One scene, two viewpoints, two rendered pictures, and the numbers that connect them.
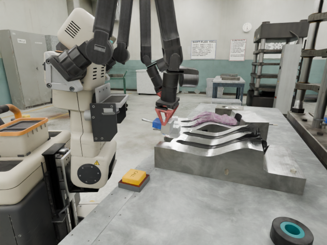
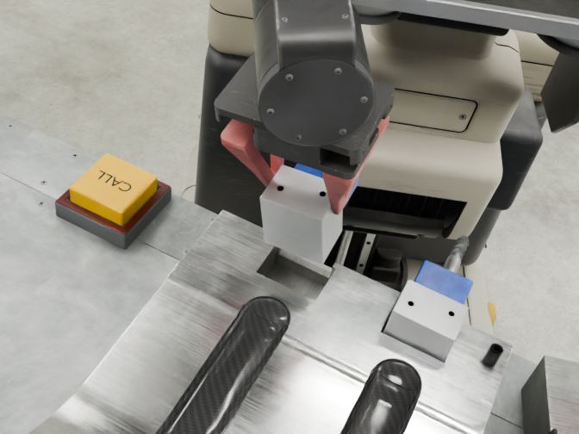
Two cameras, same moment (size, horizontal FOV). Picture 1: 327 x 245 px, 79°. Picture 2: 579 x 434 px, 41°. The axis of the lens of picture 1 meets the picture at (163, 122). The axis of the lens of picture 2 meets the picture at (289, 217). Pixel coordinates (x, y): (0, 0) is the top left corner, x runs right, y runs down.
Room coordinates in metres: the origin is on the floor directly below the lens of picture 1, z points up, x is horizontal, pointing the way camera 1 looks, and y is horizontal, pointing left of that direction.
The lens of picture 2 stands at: (0.74, -0.42, 1.36)
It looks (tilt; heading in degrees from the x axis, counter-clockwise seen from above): 46 degrees down; 87
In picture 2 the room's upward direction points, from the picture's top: 12 degrees clockwise
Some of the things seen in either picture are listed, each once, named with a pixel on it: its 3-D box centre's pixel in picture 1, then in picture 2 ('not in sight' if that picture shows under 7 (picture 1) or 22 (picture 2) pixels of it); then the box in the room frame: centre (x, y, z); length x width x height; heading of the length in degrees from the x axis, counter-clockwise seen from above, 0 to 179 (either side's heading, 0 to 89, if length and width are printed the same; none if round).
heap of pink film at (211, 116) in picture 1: (213, 117); not in sight; (1.10, -0.29, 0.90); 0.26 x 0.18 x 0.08; 87
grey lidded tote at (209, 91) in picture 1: (214, 92); not in sight; (7.25, -1.85, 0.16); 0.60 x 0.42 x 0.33; 69
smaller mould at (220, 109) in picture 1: (229, 111); not in sight; (1.50, -0.51, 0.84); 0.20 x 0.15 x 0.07; 70
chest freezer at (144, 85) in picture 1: (158, 82); not in sight; (7.88, 0.20, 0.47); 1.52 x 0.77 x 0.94; 73
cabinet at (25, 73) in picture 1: (30, 71); not in sight; (5.68, 3.67, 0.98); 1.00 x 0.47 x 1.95; 163
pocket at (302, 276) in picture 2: (167, 143); (295, 282); (0.77, -0.01, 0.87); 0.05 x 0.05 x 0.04; 70
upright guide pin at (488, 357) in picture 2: not in sight; (493, 355); (0.93, -0.07, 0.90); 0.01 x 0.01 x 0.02
